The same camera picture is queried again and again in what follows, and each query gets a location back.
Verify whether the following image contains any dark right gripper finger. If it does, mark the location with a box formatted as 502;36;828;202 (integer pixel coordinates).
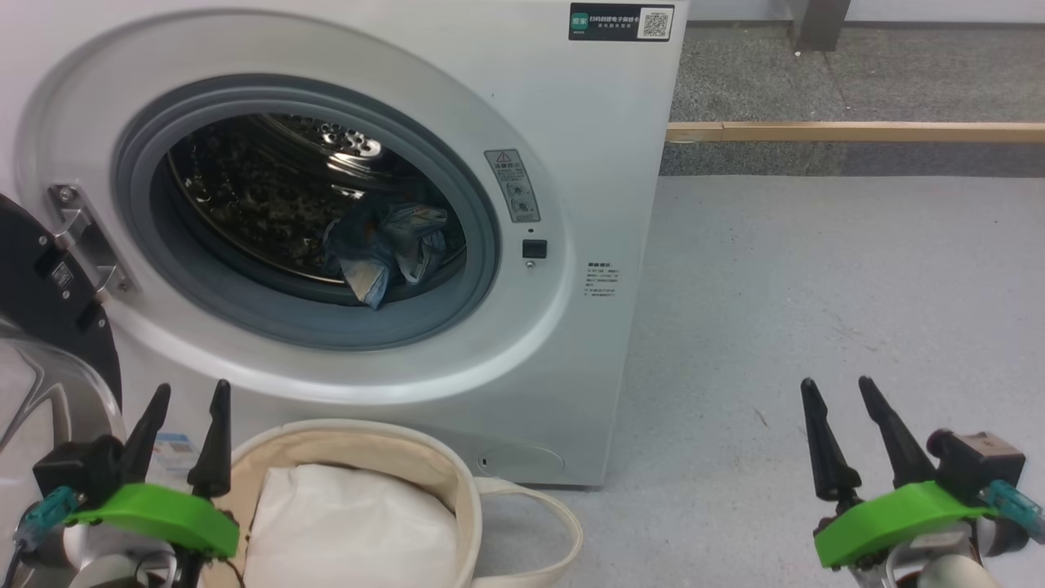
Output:
800;377;862;503
857;376;937;489

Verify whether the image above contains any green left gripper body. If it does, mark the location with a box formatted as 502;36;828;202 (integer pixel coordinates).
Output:
64;483;240;560

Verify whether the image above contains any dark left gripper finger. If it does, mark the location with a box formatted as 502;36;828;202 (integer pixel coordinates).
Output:
122;382;172;483
186;378;233;499

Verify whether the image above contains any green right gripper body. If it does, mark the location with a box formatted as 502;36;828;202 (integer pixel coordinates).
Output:
814;480;1001;570

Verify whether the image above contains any black round glass washer door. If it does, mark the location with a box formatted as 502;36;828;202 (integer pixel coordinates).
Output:
0;192;125;458

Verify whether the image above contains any blue bear print garment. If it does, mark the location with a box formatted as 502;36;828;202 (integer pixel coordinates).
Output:
322;214;393;310

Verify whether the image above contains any pale blue and white garment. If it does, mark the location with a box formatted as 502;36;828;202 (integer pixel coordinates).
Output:
380;203;450;285

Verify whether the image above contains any white front-load washing machine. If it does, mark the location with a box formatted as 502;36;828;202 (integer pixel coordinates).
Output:
0;0;691;488

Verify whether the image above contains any blue energy label sticker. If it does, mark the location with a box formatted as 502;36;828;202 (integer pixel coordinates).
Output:
151;431;201;479

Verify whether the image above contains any white cushion liner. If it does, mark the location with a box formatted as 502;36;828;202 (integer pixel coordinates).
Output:
243;464;458;588

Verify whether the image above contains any cream canvas laundry basket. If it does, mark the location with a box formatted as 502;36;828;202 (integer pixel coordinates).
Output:
200;419;585;588

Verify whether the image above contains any light wooden floor strip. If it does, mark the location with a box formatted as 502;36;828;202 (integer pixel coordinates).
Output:
665;121;1045;145

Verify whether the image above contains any grey warning sticker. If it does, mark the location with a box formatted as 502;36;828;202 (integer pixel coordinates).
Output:
483;149;541;224

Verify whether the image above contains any black QR code label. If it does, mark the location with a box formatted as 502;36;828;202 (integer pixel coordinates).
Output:
569;2;676;42

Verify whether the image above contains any teal left camera cable plug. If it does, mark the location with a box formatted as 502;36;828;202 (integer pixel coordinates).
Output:
12;486;82;556

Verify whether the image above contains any teal camera cable plug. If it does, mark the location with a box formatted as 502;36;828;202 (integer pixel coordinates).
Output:
980;479;1045;544
12;486;82;556

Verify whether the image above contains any teal right camera cable plug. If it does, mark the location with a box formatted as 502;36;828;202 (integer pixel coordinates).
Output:
980;479;1045;544

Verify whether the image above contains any grey metal post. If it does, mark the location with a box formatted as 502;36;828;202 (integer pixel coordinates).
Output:
790;0;852;52

